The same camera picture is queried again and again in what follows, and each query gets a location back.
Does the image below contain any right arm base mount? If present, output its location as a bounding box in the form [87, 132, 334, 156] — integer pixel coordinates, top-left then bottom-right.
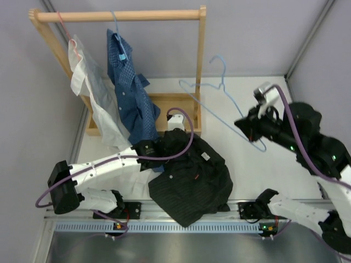
[237, 201, 291, 240]

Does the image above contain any blue hanger with shirt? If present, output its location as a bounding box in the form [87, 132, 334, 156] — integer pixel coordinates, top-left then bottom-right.
[110, 10, 128, 61]

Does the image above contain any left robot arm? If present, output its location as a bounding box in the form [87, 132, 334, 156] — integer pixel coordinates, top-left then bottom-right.
[48, 128, 194, 219]

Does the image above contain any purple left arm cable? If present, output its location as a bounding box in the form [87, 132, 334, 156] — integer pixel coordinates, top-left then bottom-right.
[35, 107, 195, 209]

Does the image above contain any pink wire hanger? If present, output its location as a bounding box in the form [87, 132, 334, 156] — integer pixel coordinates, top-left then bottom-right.
[57, 11, 81, 60]

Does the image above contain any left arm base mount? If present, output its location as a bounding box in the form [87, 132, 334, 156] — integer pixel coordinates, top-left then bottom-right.
[93, 201, 142, 241]

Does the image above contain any wooden clothes rack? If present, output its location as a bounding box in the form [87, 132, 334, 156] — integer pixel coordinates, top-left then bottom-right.
[28, 5, 207, 135]

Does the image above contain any blue checked shirt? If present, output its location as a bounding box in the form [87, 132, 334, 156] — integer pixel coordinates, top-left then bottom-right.
[106, 29, 161, 144]

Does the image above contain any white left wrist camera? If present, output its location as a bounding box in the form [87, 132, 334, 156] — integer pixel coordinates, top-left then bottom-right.
[167, 114, 185, 131]

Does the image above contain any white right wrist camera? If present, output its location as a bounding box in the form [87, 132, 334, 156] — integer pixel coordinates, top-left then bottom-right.
[253, 82, 279, 119]

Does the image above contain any blue wire hanger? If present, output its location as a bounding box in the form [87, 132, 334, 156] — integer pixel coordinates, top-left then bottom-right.
[179, 55, 267, 153]

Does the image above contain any aluminium mounting rail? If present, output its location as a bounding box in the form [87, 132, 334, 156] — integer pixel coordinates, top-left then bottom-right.
[45, 199, 343, 220]

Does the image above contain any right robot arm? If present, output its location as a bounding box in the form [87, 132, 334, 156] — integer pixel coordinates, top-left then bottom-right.
[234, 102, 350, 255]

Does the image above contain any white shirt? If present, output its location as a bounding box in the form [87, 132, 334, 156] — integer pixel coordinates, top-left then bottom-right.
[68, 35, 134, 150]

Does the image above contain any slotted grey cable duct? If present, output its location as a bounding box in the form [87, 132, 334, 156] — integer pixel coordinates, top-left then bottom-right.
[55, 221, 263, 234]

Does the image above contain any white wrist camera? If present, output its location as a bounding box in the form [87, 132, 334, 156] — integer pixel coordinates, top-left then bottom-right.
[167, 114, 185, 131]
[253, 82, 279, 119]

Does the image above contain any black pinstriped shirt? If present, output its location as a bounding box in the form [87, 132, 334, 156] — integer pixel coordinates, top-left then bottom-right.
[148, 134, 233, 227]

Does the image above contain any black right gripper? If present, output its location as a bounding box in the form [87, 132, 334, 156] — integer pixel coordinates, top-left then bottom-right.
[234, 101, 302, 154]

